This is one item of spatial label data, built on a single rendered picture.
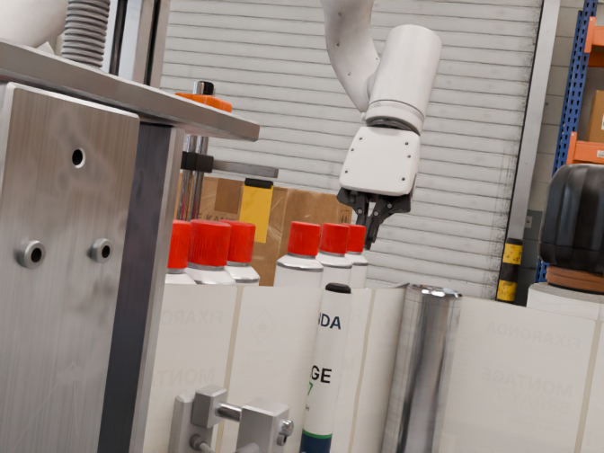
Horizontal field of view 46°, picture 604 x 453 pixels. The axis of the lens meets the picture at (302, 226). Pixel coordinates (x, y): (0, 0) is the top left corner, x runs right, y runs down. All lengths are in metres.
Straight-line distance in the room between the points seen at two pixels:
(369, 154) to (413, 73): 0.13
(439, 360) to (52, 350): 0.32
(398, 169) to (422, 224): 4.06
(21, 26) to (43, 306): 1.02
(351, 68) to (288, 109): 4.18
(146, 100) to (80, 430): 0.09
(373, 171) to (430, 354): 0.54
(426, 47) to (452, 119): 4.02
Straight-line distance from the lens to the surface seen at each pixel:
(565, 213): 0.65
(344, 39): 1.11
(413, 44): 1.06
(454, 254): 5.01
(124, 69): 0.68
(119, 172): 0.20
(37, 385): 0.19
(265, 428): 0.36
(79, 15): 0.58
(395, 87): 1.02
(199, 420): 0.37
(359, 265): 0.88
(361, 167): 0.99
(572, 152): 4.30
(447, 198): 5.01
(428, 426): 0.48
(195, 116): 0.23
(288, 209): 1.22
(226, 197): 1.27
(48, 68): 0.18
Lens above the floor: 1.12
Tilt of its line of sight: 3 degrees down
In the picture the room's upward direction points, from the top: 8 degrees clockwise
